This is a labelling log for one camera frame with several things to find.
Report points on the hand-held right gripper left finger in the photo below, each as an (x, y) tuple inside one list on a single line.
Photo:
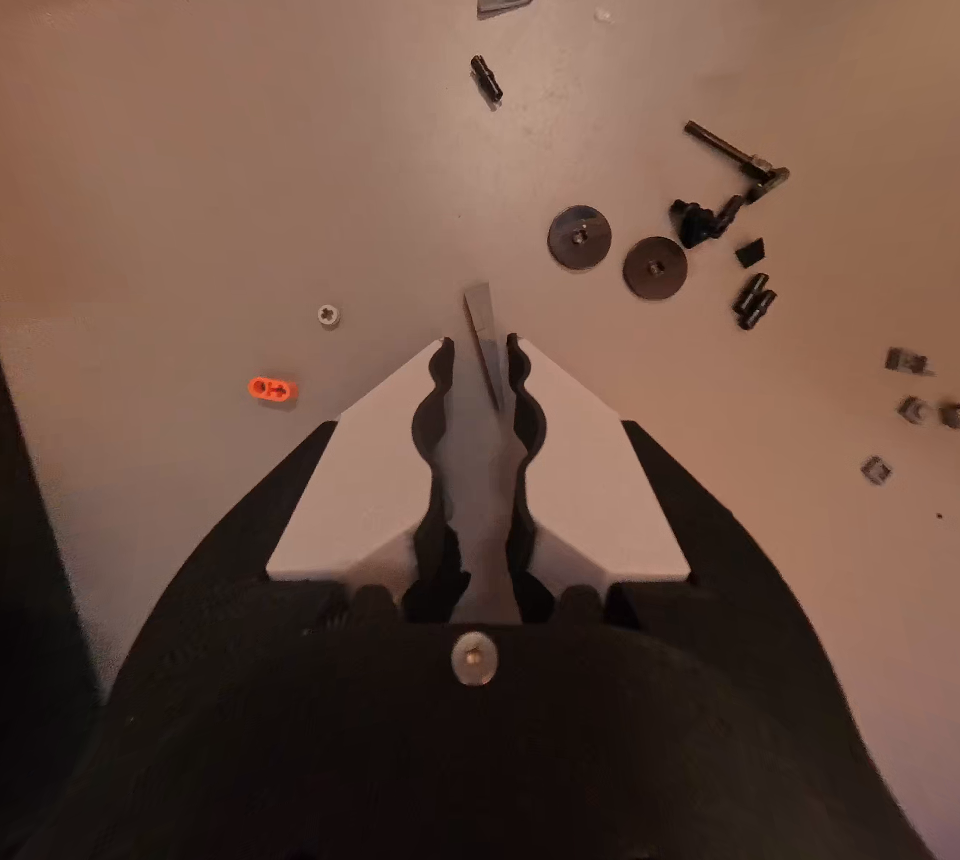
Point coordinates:
[(352, 500)]

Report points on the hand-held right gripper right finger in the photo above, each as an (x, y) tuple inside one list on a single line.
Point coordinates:
[(600, 500)]

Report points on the thin grey toy panel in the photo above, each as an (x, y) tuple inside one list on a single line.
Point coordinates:
[(484, 335)]

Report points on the orange toy connector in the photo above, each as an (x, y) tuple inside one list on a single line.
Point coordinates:
[(272, 389)]

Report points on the small grey toy bush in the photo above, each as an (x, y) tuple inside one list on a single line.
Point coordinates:
[(328, 315)]

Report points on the black double pin connector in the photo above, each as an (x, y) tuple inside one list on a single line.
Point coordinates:
[(754, 301)]

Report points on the small grey toy piece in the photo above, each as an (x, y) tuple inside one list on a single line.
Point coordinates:
[(913, 410), (876, 470), (951, 415)]

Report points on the small black wedge piece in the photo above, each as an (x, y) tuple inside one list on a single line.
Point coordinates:
[(750, 254)]

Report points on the black toy pin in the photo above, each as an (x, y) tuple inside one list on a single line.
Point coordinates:
[(487, 80)]

